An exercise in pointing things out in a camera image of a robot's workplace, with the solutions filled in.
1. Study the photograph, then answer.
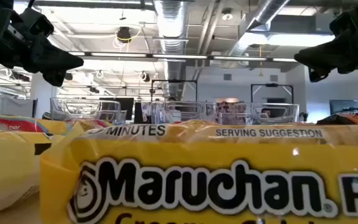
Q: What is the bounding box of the yellow creamy chicken noodle packet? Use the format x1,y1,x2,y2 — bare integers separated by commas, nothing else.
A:
39,119,358,224
0,129,54,218

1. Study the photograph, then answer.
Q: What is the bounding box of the clear plastic bin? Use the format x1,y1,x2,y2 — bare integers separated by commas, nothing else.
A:
50,97,127,126
140,101,217,124
218,102,300,125

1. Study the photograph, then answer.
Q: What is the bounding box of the grey computer monitor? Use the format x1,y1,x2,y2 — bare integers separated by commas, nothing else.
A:
329,99,358,116

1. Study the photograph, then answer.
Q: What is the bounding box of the grey partition panel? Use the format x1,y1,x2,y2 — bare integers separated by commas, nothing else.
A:
0,96,39,118

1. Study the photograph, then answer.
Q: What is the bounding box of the horizontal LED light bar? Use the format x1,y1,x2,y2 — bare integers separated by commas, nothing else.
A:
68,51,298,63

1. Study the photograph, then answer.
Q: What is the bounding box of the black ceiling device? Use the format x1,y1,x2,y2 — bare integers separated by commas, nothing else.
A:
116,26,133,44

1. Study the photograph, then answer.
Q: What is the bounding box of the black computer monitor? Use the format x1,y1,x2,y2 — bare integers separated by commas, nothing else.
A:
99,97,135,121

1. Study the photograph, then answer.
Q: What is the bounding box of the red patterned background object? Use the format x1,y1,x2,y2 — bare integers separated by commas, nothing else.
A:
216,100,245,123

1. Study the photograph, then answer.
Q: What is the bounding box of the white round ceiling sensor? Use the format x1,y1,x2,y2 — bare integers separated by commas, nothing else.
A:
221,8,234,21

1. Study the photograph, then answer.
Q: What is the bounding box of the person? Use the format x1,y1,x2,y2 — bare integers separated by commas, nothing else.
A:
166,96,183,123

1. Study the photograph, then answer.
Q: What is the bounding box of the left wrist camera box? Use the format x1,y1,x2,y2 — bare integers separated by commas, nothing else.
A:
20,7,55,37

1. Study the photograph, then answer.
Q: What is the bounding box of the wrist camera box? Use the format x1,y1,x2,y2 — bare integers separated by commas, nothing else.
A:
329,11,358,37
20,7,55,37

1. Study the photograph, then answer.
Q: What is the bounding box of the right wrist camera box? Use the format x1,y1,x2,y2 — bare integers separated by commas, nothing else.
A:
329,11,358,37

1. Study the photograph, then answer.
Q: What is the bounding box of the black metal gantry frame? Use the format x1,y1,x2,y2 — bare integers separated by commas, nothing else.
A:
250,83,294,104

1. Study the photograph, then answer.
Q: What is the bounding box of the yellow hanging cord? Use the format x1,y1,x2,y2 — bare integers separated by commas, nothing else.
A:
258,45,264,77

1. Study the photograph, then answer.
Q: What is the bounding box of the silver round ventilation duct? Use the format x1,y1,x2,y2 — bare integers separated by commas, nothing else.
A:
222,0,291,68
153,0,188,100

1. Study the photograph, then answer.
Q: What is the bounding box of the yellow ceiling cable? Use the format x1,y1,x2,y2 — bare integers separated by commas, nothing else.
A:
112,26,143,50

